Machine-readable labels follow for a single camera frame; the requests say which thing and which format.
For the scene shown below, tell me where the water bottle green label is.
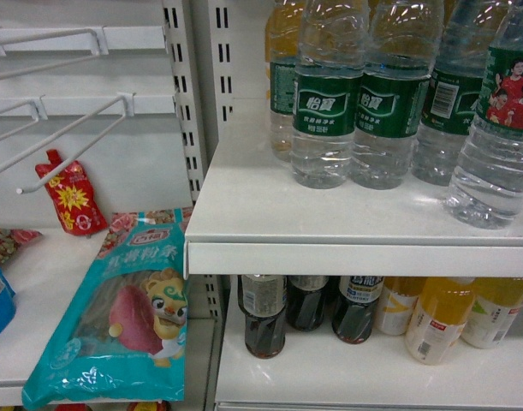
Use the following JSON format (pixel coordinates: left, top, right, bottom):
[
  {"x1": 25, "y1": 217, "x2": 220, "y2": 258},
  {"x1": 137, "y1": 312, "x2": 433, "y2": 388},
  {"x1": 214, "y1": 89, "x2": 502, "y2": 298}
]
[{"x1": 444, "y1": 1, "x2": 523, "y2": 229}]

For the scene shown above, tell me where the white upper shelf board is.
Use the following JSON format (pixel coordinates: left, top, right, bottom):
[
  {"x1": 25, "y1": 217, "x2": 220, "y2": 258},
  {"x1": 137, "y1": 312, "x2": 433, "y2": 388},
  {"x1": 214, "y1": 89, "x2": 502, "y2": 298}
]
[{"x1": 186, "y1": 99, "x2": 523, "y2": 277}]

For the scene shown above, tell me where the white shelf board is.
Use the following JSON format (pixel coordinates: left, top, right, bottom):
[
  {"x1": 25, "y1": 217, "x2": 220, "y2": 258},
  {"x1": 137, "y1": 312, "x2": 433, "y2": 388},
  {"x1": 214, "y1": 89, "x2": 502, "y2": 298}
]
[
  {"x1": 186, "y1": 99, "x2": 523, "y2": 277},
  {"x1": 215, "y1": 296, "x2": 523, "y2": 410}
]

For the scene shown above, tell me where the water bottle left shelf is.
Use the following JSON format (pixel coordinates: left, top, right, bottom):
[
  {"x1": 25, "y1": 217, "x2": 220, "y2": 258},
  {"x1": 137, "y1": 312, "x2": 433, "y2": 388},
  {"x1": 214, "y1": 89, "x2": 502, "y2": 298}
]
[{"x1": 290, "y1": 1, "x2": 369, "y2": 189}]

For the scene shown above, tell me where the white lower shelf board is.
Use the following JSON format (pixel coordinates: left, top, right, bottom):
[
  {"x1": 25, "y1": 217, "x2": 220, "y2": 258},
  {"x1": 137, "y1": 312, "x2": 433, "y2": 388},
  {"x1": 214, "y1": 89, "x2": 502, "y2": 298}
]
[{"x1": 215, "y1": 296, "x2": 523, "y2": 410}]

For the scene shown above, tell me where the white slotted shelf upright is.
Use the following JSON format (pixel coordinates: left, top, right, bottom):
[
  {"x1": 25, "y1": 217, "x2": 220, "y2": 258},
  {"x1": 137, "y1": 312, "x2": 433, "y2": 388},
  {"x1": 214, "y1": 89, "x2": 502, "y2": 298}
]
[{"x1": 162, "y1": 1, "x2": 226, "y2": 321}]

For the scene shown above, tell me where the water bottle rear left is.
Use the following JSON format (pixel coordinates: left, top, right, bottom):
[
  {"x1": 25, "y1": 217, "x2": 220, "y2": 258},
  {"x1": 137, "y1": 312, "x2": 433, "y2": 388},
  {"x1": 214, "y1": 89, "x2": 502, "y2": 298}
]
[{"x1": 265, "y1": 1, "x2": 305, "y2": 162}]

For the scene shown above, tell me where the water bottle team label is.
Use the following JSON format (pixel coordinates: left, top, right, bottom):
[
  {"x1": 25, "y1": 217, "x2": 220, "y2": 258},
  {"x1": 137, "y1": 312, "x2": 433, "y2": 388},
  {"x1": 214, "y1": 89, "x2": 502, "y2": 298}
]
[{"x1": 350, "y1": 1, "x2": 444, "y2": 189}]

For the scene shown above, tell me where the water bottle barcode right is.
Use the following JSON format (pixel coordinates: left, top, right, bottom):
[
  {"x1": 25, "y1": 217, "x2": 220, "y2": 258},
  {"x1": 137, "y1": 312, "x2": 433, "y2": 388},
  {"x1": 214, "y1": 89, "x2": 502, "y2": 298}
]
[{"x1": 411, "y1": 1, "x2": 511, "y2": 186}]

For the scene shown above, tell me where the dark tea bottle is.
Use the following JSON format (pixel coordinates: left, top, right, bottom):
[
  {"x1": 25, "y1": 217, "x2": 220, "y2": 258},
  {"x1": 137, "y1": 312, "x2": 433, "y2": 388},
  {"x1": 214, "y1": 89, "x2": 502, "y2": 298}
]
[
  {"x1": 286, "y1": 276, "x2": 329, "y2": 331},
  {"x1": 331, "y1": 276, "x2": 383, "y2": 344},
  {"x1": 237, "y1": 275, "x2": 287, "y2": 359}
]

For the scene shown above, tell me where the yellow white juice bottle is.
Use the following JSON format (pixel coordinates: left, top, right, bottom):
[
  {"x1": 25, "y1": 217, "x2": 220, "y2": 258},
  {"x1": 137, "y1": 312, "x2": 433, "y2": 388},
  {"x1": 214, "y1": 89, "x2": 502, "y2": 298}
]
[
  {"x1": 461, "y1": 277, "x2": 523, "y2": 349},
  {"x1": 405, "y1": 277, "x2": 475, "y2": 365},
  {"x1": 374, "y1": 277, "x2": 427, "y2": 336}
]

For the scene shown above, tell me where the red sauce pouch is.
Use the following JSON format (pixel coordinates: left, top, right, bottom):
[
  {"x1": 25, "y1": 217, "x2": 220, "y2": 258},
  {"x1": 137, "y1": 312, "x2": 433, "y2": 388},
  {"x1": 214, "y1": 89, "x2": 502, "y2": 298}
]
[{"x1": 45, "y1": 160, "x2": 108, "y2": 236}]

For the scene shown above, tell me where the teal noodle snack bag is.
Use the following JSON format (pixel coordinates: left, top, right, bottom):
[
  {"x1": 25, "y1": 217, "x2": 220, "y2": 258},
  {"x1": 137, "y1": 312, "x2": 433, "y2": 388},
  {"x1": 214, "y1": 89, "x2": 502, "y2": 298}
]
[{"x1": 21, "y1": 208, "x2": 192, "y2": 410}]

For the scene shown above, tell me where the floral snack bag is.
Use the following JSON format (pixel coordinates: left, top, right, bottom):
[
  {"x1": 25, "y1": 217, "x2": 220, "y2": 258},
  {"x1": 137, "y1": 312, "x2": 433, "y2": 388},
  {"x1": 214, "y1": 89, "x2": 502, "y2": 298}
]
[{"x1": 0, "y1": 228, "x2": 43, "y2": 266}]

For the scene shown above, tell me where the white wire display hook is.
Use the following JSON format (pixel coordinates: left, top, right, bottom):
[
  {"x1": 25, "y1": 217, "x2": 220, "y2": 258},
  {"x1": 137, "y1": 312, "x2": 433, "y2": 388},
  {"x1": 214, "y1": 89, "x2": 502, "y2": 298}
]
[
  {"x1": 15, "y1": 92, "x2": 135, "y2": 194},
  {"x1": 0, "y1": 27, "x2": 109, "y2": 81}
]

